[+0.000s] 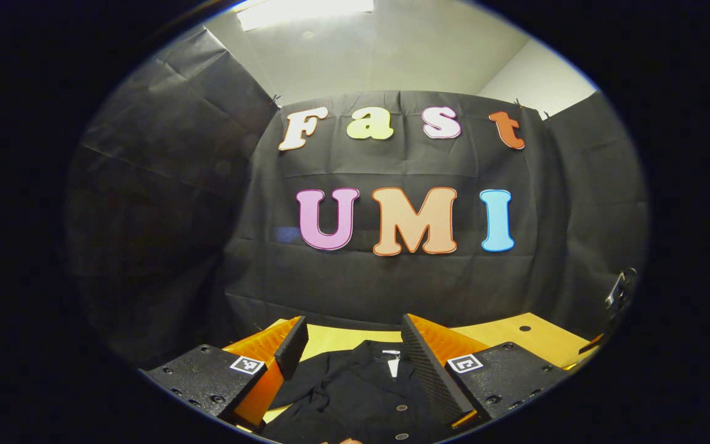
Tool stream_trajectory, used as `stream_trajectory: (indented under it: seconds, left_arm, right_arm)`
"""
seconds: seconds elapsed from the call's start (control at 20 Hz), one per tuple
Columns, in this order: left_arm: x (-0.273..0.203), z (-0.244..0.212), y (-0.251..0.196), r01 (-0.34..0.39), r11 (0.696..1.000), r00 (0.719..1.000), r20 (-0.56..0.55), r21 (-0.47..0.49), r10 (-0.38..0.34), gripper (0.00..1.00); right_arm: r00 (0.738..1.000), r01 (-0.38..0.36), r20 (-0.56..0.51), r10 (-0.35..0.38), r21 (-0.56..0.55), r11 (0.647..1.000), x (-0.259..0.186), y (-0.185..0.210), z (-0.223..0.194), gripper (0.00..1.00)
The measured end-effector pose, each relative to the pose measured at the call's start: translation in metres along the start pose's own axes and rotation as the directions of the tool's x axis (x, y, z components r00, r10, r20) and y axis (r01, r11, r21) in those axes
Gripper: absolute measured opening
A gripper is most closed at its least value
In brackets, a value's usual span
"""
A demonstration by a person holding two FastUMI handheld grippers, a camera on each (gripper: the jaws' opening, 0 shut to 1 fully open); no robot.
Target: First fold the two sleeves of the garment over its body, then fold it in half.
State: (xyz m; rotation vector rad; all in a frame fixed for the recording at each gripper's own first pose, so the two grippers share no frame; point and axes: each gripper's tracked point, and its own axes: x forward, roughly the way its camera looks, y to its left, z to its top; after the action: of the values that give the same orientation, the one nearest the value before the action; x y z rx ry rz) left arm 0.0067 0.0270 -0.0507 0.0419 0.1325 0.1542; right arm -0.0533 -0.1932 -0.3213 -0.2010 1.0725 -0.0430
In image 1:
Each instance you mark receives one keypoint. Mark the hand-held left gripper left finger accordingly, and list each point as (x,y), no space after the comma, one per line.
(290,348)

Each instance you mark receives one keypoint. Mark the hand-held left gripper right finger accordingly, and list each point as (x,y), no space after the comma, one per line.
(432,373)

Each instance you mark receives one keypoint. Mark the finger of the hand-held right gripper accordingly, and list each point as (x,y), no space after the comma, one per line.
(592,344)

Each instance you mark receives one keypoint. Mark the black button-up shirt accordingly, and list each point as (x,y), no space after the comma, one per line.
(355,401)

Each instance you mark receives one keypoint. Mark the black backdrop cloth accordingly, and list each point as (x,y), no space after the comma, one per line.
(392,277)

